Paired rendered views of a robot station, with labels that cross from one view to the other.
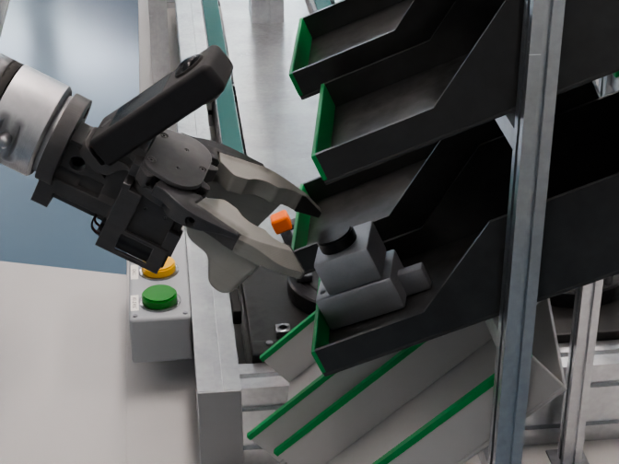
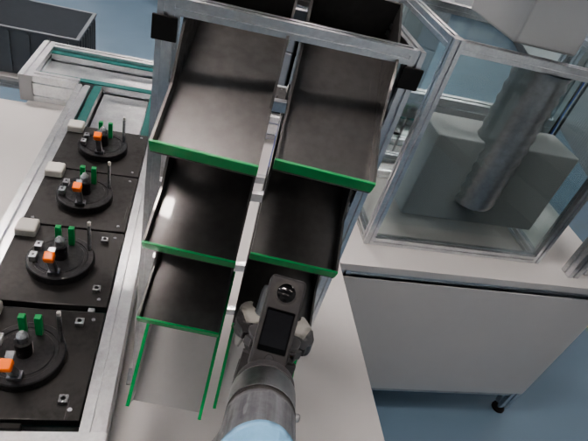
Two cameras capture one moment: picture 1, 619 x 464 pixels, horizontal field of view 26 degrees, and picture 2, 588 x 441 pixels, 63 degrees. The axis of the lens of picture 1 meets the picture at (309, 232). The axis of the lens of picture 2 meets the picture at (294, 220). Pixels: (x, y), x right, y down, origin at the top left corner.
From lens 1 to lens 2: 1.13 m
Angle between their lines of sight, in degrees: 81
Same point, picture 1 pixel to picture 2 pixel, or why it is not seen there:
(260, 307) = (24, 410)
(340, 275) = not seen: hidden behind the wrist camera
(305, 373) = (139, 387)
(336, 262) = not seen: hidden behind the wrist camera
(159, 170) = (296, 345)
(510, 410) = (322, 290)
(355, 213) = (181, 299)
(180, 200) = (308, 344)
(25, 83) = (280, 384)
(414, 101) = (291, 226)
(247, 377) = (90, 429)
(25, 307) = not seen: outside the picture
